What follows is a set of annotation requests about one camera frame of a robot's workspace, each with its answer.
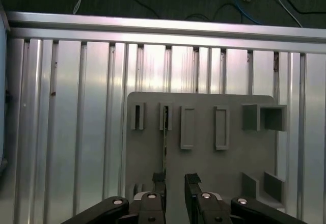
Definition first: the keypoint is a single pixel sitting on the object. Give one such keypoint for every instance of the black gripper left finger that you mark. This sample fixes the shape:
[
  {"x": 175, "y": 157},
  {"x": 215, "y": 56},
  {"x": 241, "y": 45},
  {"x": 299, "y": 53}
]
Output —
[{"x": 152, "y": 208}]

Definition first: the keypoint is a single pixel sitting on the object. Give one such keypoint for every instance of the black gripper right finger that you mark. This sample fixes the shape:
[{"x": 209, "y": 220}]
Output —
[{"x": 203, "y": 208}]

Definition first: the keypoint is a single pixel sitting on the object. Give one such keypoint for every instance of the grey parts rack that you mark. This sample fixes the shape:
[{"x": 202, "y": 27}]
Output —
[{"x": 203, "y": 163}]

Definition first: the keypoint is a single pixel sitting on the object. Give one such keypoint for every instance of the green RAM stick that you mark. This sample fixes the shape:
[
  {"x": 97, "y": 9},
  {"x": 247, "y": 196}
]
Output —
[{"x": 164, "y": 155}]

